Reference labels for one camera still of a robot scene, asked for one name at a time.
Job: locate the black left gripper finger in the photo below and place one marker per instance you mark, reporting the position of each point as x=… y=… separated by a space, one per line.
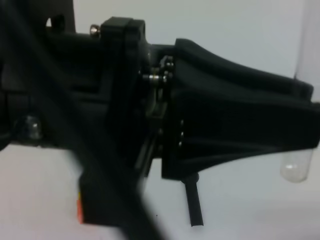
x=220 y=111

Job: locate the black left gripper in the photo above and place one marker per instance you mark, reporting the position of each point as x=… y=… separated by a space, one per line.
x=119 y=81

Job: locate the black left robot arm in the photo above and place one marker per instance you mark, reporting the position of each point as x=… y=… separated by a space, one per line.
x=36 y=110

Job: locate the black scoop tool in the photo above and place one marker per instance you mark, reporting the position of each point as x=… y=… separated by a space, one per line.
x=193 y=201

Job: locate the orange foam cube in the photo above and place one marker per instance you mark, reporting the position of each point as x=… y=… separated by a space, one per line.
x=79 y=211

